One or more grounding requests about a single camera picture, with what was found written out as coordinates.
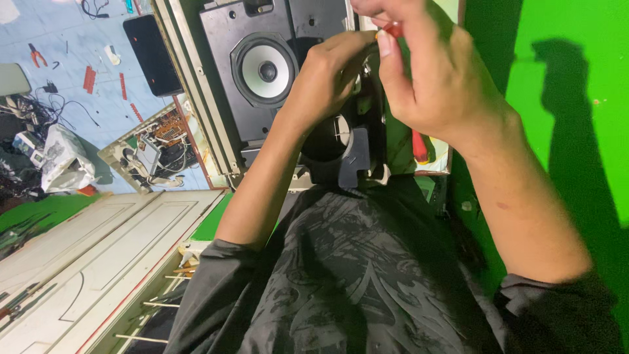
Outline person's left hand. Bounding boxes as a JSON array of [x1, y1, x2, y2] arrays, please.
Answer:
[[280, 30, 379, 139]]

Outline person's right hand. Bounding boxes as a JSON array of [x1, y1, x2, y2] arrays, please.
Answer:
[[351, 0, 518, 154]]

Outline red screwdriver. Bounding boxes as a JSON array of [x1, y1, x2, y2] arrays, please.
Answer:
[[376, 22, 432, 165]]

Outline grey speaker cone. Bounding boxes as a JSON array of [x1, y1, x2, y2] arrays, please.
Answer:
[[230, 32, 300, 109]]

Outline black speaker cabinet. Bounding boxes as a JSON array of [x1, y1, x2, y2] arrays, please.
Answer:
[[199, 0, 355, 165]]

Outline black speaker grille cover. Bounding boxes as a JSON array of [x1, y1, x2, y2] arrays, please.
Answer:
[[122, 14, 184, 98]]

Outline open amplifier chassis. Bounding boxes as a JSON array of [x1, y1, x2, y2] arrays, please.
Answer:
[[97, 102, 209, 191]]

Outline dark grey patterned shirt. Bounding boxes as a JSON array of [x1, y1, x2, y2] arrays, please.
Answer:
[[163, 176, 626, 354]]

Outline bundle of wooden sticks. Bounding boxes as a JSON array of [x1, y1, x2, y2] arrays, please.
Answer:
[[114, 263, 198, 346]]

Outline white plastic bag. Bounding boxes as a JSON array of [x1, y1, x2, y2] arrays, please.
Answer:
[[40, 123, 97, 194]]

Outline white panelled door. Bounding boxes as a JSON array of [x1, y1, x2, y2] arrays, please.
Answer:
[[0, 190, 228, 354]]

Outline white box device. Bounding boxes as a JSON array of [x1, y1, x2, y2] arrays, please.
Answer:
[[12, 131, 46, 169]]

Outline grey cushion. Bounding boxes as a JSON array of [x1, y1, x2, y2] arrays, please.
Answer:
[[0, 62, 32, 97]]

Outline black round plastic bracket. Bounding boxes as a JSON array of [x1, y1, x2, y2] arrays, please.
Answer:
[[299, 112, 390, 190]]

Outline pale metal cabinet frame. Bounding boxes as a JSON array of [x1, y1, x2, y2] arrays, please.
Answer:
[[151, 0, 242, 179]]

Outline black cable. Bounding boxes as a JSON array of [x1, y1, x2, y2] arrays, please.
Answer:
[[80, 0, 111, 20]]

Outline red handled pliers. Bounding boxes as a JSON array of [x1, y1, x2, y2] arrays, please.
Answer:
[[28, 43, 49, 69]]

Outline tangle of black cables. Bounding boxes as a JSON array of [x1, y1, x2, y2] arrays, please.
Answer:
[[0, 81, 101, 148]]

